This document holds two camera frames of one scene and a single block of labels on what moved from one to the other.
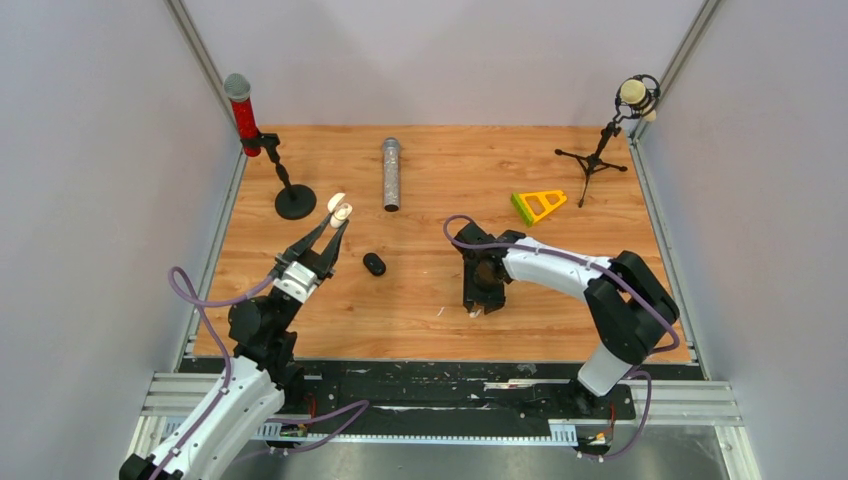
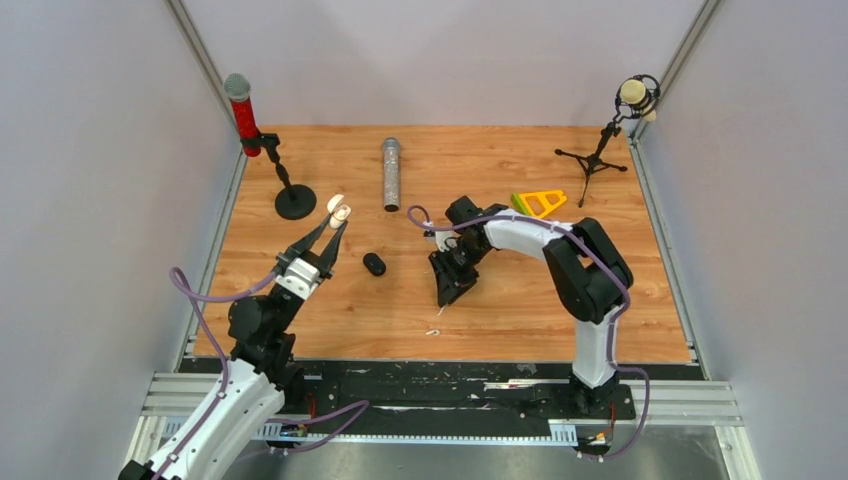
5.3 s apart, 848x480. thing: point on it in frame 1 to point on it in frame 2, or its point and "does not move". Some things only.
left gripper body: x=304 y=261 does not move
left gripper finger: x=304 y=245 does not move
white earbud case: x=341 y=210 does not move
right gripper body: x=480 y=291 to x=461 y=262
